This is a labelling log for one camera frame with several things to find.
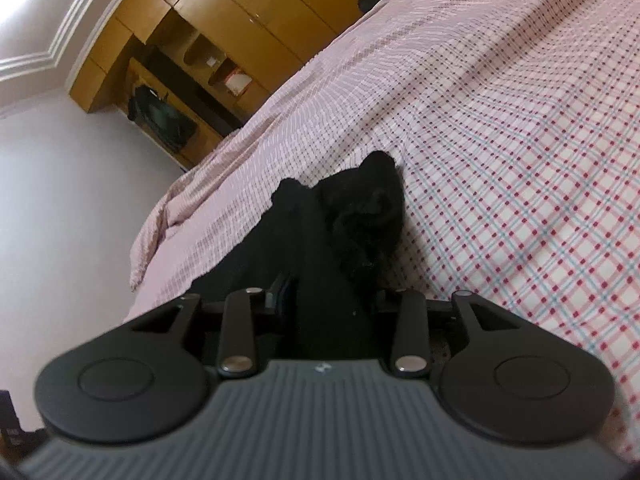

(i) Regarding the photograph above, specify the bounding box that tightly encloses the white plastic container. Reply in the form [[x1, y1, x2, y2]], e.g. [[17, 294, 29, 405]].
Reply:
[[224, 71, 252, 97]]

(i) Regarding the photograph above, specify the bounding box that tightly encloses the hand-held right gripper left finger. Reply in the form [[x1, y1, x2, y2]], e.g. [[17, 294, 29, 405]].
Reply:
[[131, 272, 293, 377]]

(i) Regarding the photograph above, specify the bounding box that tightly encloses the black garment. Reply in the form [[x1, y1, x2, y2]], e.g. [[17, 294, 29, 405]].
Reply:
[[189, 150, 407, 361]]

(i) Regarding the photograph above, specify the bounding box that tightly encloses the pink checked blanket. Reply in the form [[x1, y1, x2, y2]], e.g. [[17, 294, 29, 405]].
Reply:
[[121, 0, 640, 466]]

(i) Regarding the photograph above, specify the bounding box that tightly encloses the wooden wardrobe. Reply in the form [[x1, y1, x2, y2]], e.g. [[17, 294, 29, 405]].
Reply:
[[69, 0, 402, 172]]

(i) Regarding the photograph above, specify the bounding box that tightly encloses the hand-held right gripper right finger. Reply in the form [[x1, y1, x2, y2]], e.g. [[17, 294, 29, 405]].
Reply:
[[375, 289, 522, 378]]

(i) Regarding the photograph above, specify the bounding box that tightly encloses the dark hanging jacket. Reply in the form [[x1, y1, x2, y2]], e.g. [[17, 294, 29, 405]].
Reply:
[[127, 85, 197, 152]]

